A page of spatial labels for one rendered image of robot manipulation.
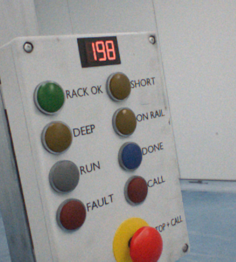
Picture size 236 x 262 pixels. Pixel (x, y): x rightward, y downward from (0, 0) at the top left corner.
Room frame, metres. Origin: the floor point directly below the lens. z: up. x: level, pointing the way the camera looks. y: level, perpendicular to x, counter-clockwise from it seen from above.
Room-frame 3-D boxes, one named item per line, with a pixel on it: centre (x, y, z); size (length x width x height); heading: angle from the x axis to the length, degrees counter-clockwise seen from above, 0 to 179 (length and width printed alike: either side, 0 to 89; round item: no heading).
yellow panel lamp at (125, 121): (0.40, -0.01, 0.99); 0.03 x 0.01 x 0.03; 129
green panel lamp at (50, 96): (0.35, 0.06, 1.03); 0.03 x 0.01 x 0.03; 129
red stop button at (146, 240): (0.38, 0.00, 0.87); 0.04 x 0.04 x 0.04; 39
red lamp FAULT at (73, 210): (0.35, 0.06, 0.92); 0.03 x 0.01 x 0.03; 129
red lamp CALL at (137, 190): (0.40, -0.01, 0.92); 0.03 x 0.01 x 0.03; 129
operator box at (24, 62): (0.41, 0.03, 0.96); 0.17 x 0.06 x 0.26; 129
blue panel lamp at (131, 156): (0.40, -0.01, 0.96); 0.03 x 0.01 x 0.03; 129
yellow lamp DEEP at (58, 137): (0.35, 0.06, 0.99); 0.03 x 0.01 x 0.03; 129
